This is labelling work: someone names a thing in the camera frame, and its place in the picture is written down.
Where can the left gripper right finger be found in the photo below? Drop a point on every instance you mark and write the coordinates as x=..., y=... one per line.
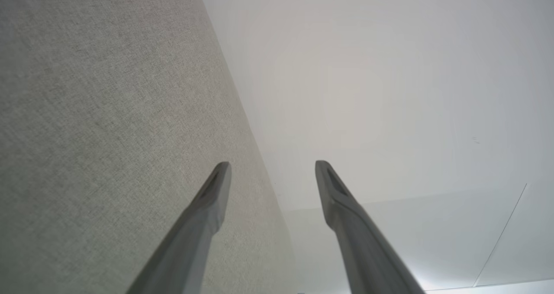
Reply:
x=363, y=250

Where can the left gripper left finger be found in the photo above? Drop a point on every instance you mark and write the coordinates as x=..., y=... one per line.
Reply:
x=190, y=250

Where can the grey fabric panel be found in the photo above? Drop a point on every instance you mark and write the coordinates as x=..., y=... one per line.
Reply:
x=108, y=112

